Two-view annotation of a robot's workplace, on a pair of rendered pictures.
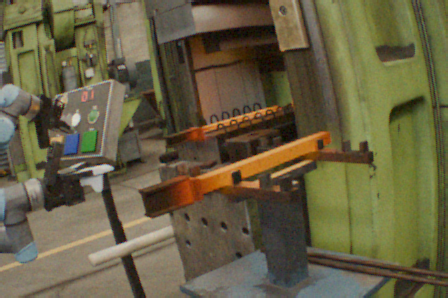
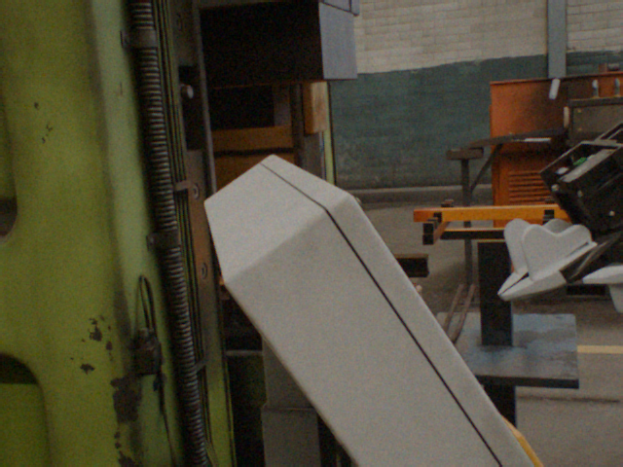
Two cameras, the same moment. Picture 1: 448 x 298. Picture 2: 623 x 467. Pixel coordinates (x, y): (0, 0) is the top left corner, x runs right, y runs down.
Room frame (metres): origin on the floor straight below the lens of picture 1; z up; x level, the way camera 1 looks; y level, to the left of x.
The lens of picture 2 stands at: (2.10, 0.94, 1.25)
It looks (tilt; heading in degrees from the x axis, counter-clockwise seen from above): 10 degrees down; 233
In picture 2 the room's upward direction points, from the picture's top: 4 degrees counter-clockwise
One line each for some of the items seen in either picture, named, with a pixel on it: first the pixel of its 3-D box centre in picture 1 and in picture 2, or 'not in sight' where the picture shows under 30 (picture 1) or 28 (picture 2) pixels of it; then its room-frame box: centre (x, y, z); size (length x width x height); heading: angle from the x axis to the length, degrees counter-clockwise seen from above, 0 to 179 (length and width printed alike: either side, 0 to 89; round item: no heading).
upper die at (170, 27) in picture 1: (229, 17); (200, 56); (1.50, -0.09, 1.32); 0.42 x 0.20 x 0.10; 127
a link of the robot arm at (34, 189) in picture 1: (34, 194); not in sight; (1.04, 0.48, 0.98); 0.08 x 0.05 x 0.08; 37
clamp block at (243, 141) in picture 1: (256, 146); not in sight; (1.27, -0.08, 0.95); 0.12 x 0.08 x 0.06; 127
